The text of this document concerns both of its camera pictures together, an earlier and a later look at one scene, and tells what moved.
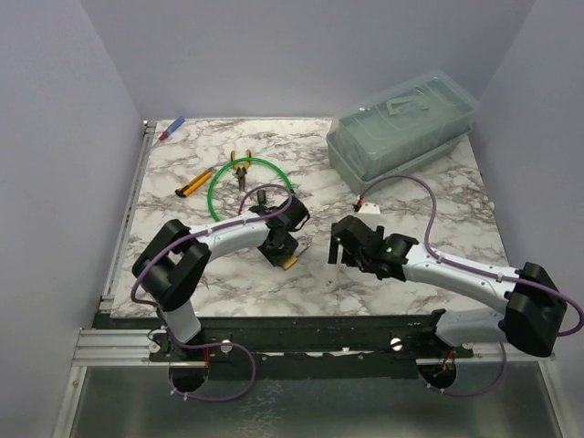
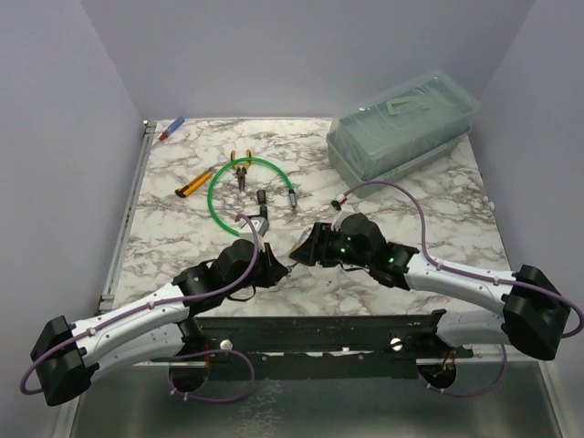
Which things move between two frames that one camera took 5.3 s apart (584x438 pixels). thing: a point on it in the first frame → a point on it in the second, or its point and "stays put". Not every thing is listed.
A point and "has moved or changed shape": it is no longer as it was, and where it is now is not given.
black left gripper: (277, 257) → (274, 269)
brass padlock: (292, 260) has moved or changed shape
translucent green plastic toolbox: (401, 130) stays put
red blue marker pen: (172, 128) stays put
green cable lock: (278, 169) stays put
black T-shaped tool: (261, 197) stays put
